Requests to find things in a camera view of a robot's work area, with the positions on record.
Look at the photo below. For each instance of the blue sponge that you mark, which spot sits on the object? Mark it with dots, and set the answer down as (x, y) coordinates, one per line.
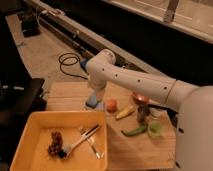
(92, 101)

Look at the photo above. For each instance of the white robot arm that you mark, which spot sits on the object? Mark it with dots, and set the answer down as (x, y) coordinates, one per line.
(194, 105)

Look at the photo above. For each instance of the red bowl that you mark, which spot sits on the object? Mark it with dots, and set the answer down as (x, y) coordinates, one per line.
(138, 98)

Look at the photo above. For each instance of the blue electronic device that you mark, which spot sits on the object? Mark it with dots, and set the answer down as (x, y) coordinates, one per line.
(83, 64)

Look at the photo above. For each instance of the metal cup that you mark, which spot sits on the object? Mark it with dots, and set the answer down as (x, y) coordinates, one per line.
(143, 112)

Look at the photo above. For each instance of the wooden brush block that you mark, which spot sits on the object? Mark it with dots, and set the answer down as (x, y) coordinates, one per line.
(157, 107)

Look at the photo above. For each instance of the white small cup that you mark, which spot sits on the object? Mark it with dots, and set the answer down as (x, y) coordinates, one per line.
(155, 113)

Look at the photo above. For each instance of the green pepper toy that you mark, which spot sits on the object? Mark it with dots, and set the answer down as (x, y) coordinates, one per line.
(135, 132)

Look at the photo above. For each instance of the silver fork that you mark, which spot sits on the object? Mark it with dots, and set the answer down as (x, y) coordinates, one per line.
(91, 144)

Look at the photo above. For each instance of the wooden cutting board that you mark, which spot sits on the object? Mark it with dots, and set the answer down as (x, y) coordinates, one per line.
(136, 153)

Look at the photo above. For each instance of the green plastic cup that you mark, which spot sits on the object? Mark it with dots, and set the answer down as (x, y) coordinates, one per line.
(155, 129)

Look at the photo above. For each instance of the dark grape bunch toy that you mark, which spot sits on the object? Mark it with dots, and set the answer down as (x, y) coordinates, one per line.
(56, 145)

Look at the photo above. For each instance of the black chair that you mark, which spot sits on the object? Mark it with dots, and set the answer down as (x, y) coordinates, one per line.
(15, 108)

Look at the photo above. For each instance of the black box device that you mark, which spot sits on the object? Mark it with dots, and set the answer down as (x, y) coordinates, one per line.
(29, 25)

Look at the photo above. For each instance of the yellow plastic tray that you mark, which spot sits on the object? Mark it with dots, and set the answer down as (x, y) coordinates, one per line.
(31, 153)

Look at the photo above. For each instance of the metal rail beam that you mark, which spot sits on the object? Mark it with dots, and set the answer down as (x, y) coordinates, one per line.
(90, 37)

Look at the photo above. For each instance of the black handled spatula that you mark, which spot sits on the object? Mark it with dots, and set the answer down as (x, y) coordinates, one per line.
(67, 150)

